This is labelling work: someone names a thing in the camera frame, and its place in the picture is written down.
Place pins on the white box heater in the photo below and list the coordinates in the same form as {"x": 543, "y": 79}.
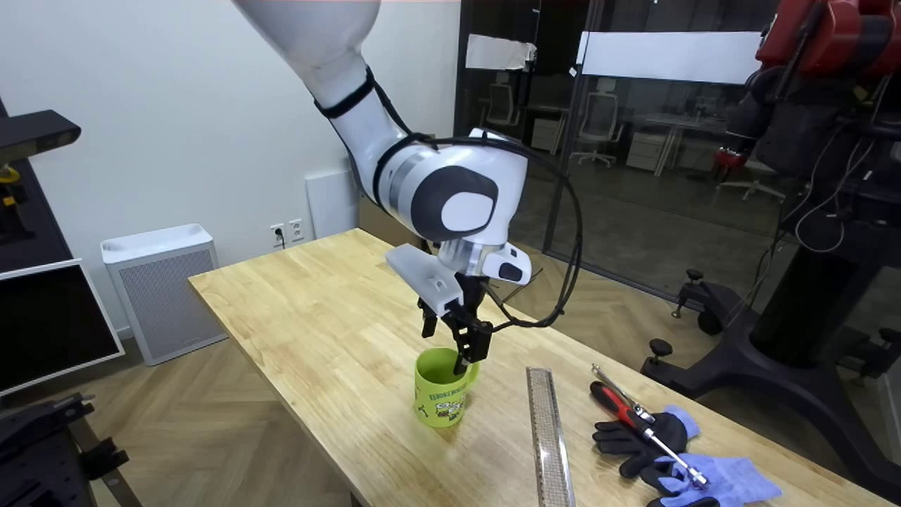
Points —
{"x": 164, "y": 290}

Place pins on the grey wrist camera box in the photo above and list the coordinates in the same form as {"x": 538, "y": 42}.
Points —
{"x": 427, "y": 276}

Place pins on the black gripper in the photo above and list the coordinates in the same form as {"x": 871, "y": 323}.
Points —
{"x": 474, "y": 295}

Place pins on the blue work glove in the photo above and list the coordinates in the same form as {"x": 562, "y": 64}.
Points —
{"x": 728, "y": 482}

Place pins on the red robot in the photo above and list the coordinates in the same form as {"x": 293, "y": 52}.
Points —
{"x": 835, "y": 47}

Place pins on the black equipment stand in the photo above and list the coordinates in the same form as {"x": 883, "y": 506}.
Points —
{"x": 30, "y": 137}

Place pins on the white wall outlet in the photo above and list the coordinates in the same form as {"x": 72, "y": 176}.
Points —
{"x": 288, "y": 231}

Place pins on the black glove with blue cuff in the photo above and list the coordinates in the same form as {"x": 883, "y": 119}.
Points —
{"x": 624, "y": 440}

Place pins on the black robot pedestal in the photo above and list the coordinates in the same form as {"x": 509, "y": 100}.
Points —
{"x": 797, "y": 311}

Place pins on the black monitor screen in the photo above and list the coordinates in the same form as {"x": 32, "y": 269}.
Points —
{"x": 46, "y": 328}

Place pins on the green plastic cup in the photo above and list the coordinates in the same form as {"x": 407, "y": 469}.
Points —
{"x": 441, "y": 396}

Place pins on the white wall panel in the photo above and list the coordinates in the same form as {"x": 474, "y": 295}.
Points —
{"x": 330, "y": 202}

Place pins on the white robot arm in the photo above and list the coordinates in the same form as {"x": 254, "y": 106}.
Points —
{"x": 376, "y": 131}

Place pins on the black floor frame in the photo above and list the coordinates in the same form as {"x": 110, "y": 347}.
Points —
{"x": 46, "y": 451}

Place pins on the white paper sign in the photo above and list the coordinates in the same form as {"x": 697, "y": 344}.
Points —
{"x": 499, "y": 52}

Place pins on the bright white board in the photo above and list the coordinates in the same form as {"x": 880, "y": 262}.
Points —
{"x": 672, "y": 57}

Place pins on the red office chair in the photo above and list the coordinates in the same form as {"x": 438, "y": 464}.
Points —
{"x": 742, "y": 169}

